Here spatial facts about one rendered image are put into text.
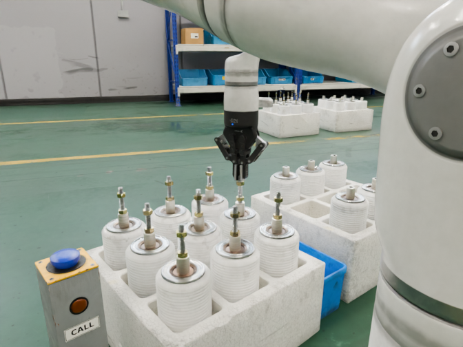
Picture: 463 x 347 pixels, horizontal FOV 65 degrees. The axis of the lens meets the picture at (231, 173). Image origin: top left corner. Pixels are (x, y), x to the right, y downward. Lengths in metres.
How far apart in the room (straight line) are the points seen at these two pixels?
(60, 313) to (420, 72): 0.53
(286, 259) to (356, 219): 0.28
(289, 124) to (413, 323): 2.75
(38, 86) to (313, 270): 5.23
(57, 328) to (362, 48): 0.52
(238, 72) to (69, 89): 5.00
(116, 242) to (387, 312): 0.63
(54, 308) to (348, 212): 0.69
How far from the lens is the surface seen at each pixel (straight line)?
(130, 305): 0.71
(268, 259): 0.77
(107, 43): 5.64
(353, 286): 1.01
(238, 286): 0.70
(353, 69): 0.29
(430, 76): 0.19
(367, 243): 0.99
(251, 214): 0.85
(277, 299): 0.74
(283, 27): 0.29
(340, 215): 0.98
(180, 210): 0.88
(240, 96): 0.75
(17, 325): 1.05
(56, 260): 0.58
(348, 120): 3.31
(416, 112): 0.20
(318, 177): 1.20
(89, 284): 0.58
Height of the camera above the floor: 0.60
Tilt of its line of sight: 18 degrees down
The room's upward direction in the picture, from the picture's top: straight up
